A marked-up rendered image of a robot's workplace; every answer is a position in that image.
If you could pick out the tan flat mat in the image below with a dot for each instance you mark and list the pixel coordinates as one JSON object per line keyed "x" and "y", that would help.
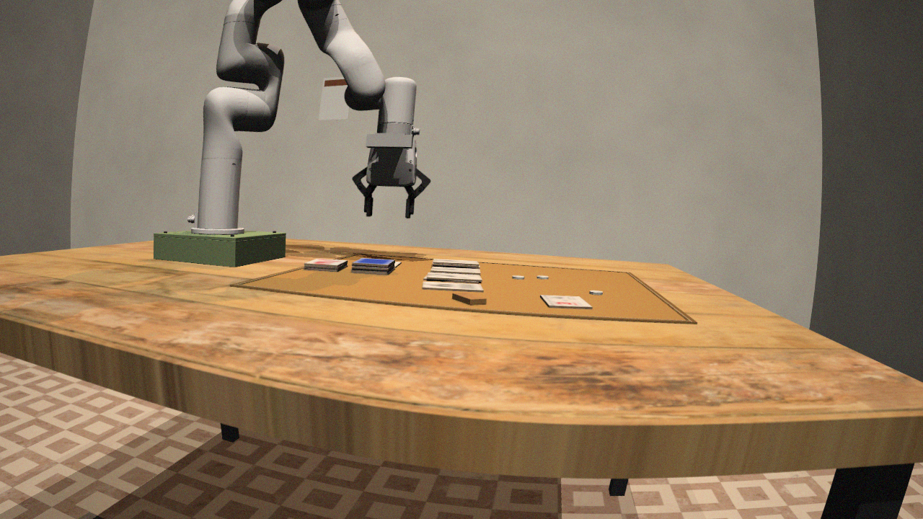
{"x": 675, "y": 308}

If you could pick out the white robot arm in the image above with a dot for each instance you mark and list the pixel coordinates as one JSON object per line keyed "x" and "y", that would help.
{"x": 229, "y": 109}

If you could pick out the brown square mat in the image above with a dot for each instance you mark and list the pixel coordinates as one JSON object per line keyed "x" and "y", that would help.
{"x": 622, "y": 295}

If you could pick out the blue card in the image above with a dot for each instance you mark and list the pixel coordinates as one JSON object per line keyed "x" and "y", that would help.
{"x": 374, "y": 262}

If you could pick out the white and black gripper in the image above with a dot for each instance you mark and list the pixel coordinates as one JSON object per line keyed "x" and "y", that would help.
{"x": 391, "y": 166}

